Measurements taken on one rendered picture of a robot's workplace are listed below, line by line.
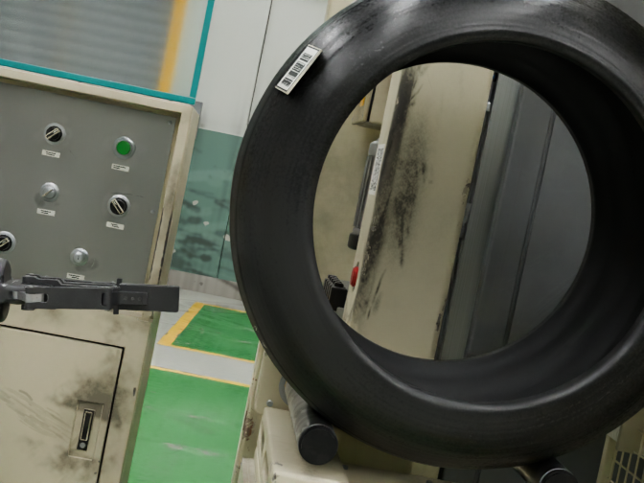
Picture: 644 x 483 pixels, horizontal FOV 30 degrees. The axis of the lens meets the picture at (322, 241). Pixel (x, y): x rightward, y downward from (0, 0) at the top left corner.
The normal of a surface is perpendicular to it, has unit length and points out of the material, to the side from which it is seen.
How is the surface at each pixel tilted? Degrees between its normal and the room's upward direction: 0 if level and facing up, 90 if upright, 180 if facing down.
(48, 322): 90
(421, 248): 90
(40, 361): 90
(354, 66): 83
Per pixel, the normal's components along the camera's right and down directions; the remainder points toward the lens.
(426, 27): 0.01, -0.11
